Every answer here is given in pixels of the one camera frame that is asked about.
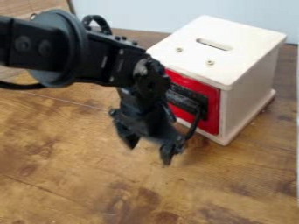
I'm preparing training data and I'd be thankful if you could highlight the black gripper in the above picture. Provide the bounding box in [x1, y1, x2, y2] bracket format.
[110, 94, 185, 165]

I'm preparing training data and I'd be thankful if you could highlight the red drawer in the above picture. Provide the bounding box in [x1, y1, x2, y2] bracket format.
[166, 69, 221, 135]

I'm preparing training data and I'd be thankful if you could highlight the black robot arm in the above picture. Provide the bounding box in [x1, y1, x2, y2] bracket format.
[0, 10, 186, 165]

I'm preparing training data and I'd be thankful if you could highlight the white wooden cabinet box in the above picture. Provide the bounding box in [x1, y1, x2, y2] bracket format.
[147, 15, 286, 145]

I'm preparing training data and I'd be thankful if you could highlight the black metal drawer handle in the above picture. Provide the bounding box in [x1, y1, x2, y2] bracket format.
[167, 83, 209, 140]

